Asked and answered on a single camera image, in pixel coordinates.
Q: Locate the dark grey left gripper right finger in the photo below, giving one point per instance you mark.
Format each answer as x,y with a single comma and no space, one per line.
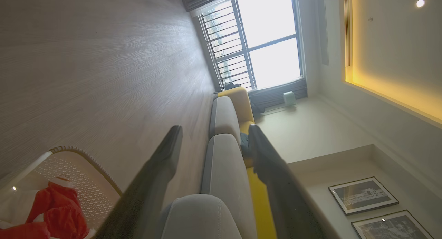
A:
279,190

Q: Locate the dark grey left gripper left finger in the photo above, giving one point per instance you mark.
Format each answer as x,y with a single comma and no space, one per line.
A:
145,197

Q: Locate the red cloth garment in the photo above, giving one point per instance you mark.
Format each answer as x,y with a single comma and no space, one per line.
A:
58,211

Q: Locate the grey and yellow sofa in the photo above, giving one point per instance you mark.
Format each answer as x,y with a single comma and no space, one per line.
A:
224,170

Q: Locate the white perforated laundry basket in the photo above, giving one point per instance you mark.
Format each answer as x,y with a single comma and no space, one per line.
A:
89,190

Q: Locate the dark cushion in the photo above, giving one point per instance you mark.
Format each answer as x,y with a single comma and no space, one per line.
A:
244,144

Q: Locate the black framed picture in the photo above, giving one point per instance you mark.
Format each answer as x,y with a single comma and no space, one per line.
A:
362,194
390,228

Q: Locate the small white device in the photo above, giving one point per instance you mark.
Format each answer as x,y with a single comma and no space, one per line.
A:
289,98

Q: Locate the black bag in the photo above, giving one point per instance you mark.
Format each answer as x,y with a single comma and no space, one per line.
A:
232,86

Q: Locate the metal window railing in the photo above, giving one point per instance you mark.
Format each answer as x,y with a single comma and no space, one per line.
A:
224,42

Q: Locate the large window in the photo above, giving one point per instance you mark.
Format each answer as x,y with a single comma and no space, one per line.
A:
269,31

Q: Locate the round ceiling spotlight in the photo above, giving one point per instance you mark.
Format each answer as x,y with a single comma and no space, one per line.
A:
420,3

